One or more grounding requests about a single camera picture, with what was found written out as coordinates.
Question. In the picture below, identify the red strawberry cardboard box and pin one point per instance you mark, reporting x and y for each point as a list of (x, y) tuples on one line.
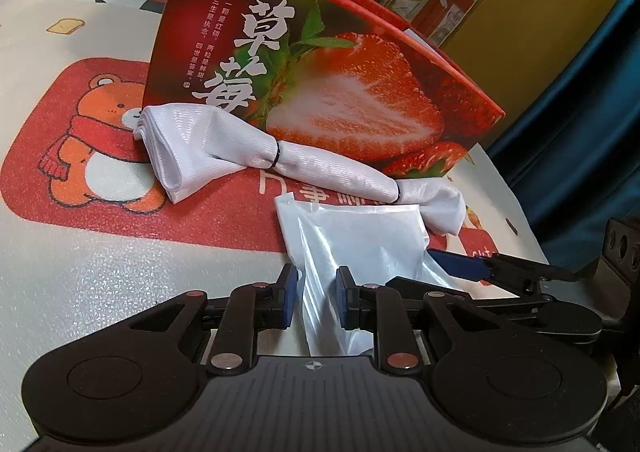
[(323, 73)]

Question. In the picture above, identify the blue curtain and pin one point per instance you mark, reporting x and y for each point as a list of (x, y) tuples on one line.
[(572, 159)]

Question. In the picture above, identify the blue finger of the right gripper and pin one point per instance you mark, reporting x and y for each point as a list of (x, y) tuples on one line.
[(473, 269), (415, 298)]

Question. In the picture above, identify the cartoon bear table mat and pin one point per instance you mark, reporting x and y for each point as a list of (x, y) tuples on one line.
[(88, 237)]

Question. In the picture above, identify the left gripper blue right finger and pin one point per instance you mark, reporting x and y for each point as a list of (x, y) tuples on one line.
[(379, 310)]

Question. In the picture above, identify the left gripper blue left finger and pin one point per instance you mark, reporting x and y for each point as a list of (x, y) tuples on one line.
[(239, 318)]

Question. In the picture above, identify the clear plastic zip bag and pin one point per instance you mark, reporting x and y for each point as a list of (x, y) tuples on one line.
[(376, 243)]

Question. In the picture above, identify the white tied cloth roll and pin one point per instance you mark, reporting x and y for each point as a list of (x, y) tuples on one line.
[(190, 145)]

